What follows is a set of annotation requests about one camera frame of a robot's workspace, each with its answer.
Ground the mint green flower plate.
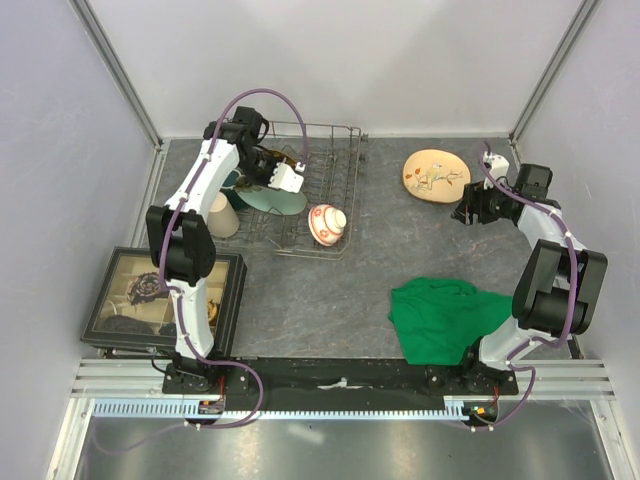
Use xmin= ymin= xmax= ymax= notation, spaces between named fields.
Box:
xmin=221 ymin=169 xmax=307 ymax=216

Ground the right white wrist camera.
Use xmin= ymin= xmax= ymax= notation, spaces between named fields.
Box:
xmin=482 ymin=152 xmax=510 ymax=180

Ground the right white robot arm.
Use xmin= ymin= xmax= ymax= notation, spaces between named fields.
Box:
xmin=452 ymin=153 xmax=608 ymax=394

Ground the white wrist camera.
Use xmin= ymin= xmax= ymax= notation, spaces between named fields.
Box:
xmin=268 ymin=162 xmax=306 ymax=193
xmin=482 ymin=152 xmax=510 ymax=180

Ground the green cloth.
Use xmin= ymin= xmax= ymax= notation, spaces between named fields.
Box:
xmin=388 ymin=277 xmax=512 ymax=366

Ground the yellow patterned plate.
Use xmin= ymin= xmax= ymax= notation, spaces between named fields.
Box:
xmin=259 ymin=149 xmax=296 ymax=170

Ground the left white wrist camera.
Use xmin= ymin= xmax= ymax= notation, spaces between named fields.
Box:
xmin=268 ymin=162 xmax=306 ymax=193

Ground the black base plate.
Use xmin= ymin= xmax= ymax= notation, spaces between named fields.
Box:
xmin=162 ymin=357 xmax=519 ymax=397

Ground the grey wire dish rack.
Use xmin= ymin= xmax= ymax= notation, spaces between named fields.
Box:
xmin=214 ymin=124 xmax=367 ymax=260

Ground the white red patterned bowl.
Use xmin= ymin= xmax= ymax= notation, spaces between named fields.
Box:
xmin=308 ymin=204 xmax=347 ymax=247

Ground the beige bird plate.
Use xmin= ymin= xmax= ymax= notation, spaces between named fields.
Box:
xmin=402 ymin=149 xmax=471 ymax=204

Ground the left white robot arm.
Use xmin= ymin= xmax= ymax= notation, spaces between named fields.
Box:
xmin=145 ymin=106 xmax=279 ymax=393

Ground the black glass-lid jewelry box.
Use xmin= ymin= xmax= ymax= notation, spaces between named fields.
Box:
xmin=80 ymin=247 xmax=247 ymax=358

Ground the beige plastic cup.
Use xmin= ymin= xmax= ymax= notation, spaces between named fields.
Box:
xmin=207 ymin=192 xmax=240 ymax=238

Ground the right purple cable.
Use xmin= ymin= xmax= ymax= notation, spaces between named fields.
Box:
xmin=449 ymin=141 xmax=584 ymax=432

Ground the white slotted cable duct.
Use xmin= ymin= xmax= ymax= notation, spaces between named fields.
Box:
xmin=92 ymin=398 xmax=471 ymax=421

